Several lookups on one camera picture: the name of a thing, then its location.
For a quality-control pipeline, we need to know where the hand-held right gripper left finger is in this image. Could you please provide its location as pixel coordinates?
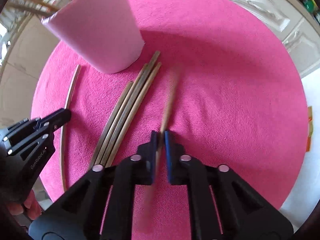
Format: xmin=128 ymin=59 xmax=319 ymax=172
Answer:
xmin=29 ymin=131 xmax=159 ymax=240

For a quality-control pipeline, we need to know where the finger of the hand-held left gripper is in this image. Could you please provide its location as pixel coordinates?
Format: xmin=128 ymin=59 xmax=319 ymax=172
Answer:
xmin=5 ymin=108 xmax=72 ymax=155
xmin=15 ymin=117 xmax=42 ymax=130

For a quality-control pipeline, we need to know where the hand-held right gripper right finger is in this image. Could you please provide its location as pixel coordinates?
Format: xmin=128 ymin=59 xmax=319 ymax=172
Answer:
xmin=164 ymin=130 xmax=294 ymax=240

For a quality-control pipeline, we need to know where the pale wooden chopstick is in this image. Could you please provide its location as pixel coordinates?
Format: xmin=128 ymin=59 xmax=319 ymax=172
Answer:
xmin=61 ymin=64 xmax=82 ymax=193

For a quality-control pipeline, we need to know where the brown wooden chopstick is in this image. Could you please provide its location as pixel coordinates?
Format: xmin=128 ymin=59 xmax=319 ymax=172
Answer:
xmin=145 ymin=65 xmax=183 ymax=213

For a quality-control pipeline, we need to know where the bundle of wooden chopsticks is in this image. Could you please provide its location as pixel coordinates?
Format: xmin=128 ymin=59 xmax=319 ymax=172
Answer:
xmin=87 ymin=51 xmax=162 ymax=172

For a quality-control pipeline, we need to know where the pink cup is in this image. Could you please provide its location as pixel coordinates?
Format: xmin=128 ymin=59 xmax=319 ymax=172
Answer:
xmin=41 ymin=0 xmax=145 ymax=74

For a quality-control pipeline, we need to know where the person's left hand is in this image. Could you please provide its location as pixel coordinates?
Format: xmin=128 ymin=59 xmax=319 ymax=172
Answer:
xmin=5 ymin=189 xmax=43 ymax=221

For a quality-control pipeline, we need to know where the pink tablecloth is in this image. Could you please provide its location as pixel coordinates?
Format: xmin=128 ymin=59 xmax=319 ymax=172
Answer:
xmin=30 ymin=0 xmax=308 ymax=240

